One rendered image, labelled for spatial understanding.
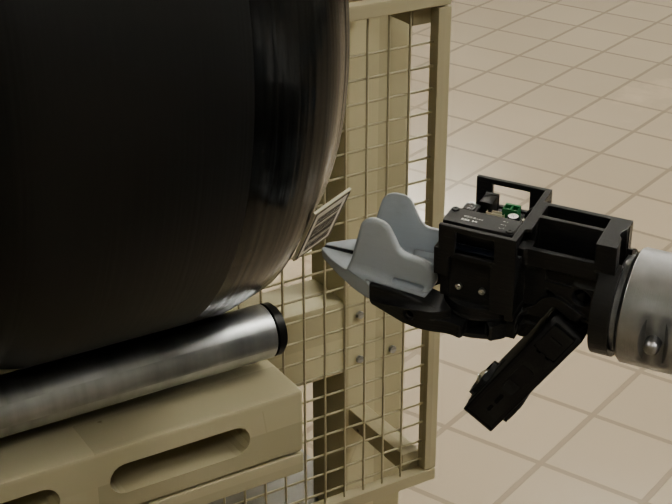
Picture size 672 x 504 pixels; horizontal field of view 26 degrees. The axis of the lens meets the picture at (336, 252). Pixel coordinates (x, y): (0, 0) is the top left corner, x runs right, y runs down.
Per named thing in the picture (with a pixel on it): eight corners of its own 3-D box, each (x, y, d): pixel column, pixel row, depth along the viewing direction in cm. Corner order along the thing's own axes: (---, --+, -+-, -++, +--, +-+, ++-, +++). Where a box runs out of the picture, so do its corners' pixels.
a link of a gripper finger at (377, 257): (322, 191, 99) (449, 219, 96) (324, 264, 102) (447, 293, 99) (302, 212, 97) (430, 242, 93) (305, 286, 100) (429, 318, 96)
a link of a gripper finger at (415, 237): (342, 170, 101) (466, 197, 98) (343, 242, 105) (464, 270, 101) (322, 191, 99) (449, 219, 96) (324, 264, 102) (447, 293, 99)
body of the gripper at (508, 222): (470, 169, 98) (646, 206, 93) (466, 277, 102) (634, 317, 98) (426, 224, 92) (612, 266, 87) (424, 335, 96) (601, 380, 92)
